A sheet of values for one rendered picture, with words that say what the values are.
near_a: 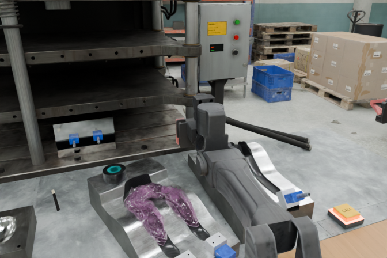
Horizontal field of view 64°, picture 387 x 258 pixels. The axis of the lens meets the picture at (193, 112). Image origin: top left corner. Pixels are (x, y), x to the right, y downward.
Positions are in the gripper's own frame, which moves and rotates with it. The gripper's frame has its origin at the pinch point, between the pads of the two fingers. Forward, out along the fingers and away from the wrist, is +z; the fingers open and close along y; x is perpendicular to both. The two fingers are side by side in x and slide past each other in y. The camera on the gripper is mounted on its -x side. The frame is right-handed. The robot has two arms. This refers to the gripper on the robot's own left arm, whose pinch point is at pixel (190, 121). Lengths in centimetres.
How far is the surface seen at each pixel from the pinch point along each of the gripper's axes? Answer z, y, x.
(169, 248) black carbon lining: -7.7, 8.7, 34.6
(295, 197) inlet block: -6.6, -30.8, 25.6
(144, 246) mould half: -6.8, 15.3, 32.9
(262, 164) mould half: 19.5, -33.2, 28.9
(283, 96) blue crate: 320, -224, 102
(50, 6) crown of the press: 94, 46, -30
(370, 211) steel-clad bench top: -4, -64, 40
